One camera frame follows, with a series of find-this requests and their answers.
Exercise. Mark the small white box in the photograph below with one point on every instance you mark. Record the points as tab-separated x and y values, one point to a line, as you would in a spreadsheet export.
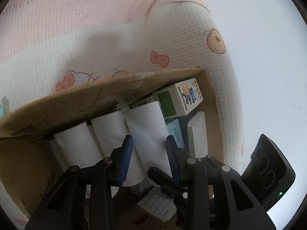
144	101

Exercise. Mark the green white cartoon box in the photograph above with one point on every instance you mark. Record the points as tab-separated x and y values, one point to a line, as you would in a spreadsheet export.
172	100

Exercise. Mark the brown cardboard box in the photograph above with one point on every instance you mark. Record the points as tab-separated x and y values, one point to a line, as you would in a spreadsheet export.
72	100

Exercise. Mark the white desktop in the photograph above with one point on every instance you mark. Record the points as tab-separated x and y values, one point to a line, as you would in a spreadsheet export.
263	64

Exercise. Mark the white spiral notepad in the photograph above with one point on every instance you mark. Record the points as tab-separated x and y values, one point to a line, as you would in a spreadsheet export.
197	136

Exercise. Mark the pink cartoon printed mat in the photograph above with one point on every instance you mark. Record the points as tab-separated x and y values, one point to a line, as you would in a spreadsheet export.
96	28

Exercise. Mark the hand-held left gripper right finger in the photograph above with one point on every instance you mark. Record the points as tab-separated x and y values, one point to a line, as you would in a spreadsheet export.
171	159

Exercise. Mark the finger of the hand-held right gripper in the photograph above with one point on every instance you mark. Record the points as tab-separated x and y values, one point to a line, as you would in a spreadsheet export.
163	179
207	162

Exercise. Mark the white paper tube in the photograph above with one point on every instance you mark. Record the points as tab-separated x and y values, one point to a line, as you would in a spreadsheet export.
148	129

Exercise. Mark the stack of white rolls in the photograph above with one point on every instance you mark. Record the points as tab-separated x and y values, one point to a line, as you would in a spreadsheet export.
76	139

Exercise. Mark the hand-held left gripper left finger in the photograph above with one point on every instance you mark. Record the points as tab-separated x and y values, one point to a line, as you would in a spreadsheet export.
126	159

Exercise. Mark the light blue case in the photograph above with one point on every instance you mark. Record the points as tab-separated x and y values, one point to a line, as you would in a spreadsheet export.
175	131

